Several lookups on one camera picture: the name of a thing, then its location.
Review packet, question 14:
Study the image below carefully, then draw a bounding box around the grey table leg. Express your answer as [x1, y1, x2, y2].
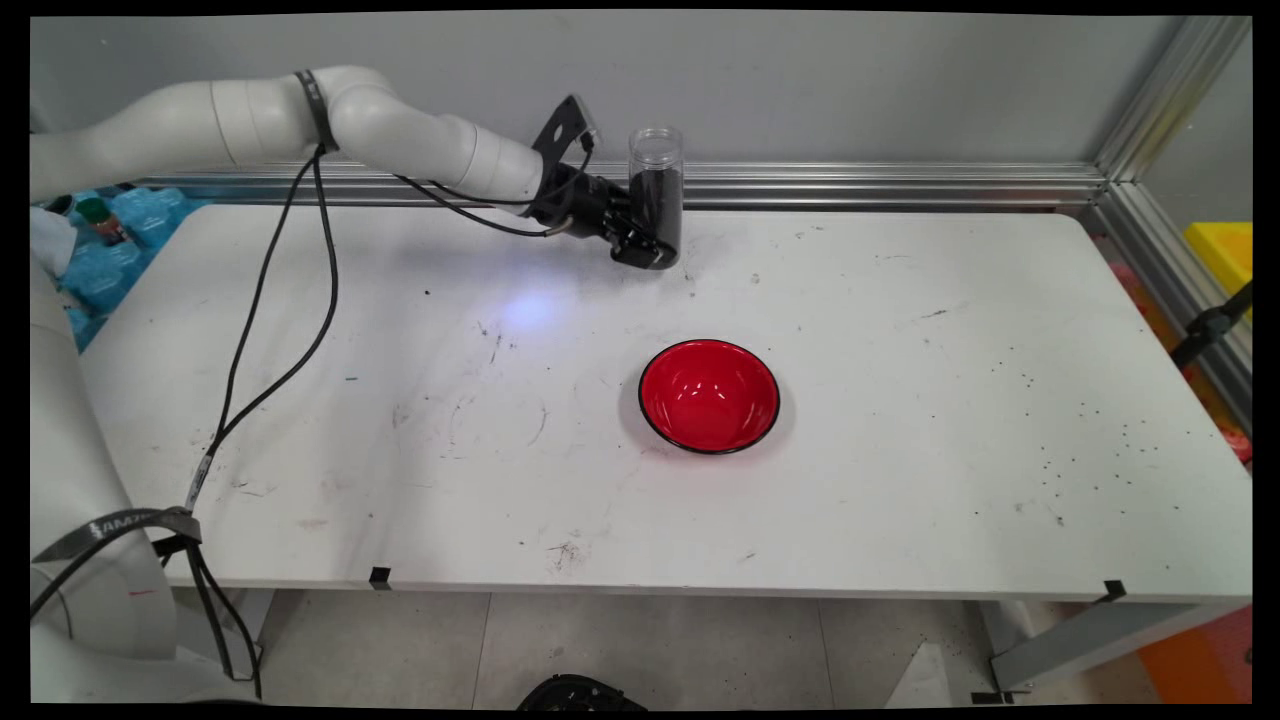
[985, 598, 1251, 703]

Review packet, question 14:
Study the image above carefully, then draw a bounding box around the black object on floor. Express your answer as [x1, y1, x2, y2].
[515, 675, 651, 713]

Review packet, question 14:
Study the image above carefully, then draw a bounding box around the yellow box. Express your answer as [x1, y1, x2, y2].
[1185, 222, 1253, 296]

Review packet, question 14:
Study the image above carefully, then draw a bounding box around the clear jar of black seeds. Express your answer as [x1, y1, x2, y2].
[627, 125, 686, 271]

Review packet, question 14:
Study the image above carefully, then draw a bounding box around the orange box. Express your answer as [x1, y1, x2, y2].
[1135, 605, 1253, 704]

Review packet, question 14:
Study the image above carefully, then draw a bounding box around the black printed lanyard strap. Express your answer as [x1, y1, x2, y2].
[35, 507, 203, 563]

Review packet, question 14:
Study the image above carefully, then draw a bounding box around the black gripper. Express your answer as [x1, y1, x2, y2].
[525, 168, 670, 272]

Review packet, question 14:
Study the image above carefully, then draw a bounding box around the black cable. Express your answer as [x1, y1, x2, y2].
[30, 145, 596, 698]
[30, 150, 571, 698]

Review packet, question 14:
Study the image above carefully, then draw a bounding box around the blue bottle pack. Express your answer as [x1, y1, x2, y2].
[45, 185, 206, 351]

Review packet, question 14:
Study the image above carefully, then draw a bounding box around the brown bottle with green cap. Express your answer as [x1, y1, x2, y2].
[75, 197, 131, 246]

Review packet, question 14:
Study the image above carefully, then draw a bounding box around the long aluminium frame rail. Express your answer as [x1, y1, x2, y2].
[130, 158, 1109, 213]

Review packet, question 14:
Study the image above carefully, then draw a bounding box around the aluminium frame post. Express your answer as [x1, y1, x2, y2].
[1095, 15, 1253, 186]

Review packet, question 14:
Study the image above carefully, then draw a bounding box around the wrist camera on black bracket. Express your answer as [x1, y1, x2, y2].
[530, 93, 603, 161]

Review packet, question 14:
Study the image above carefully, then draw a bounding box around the red bowl with black rim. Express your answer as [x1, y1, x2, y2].
[638, 338, 783, 457]

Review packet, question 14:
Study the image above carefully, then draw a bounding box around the short aluminium frame rail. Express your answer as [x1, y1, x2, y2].
[1090, 180, 1253, 436]

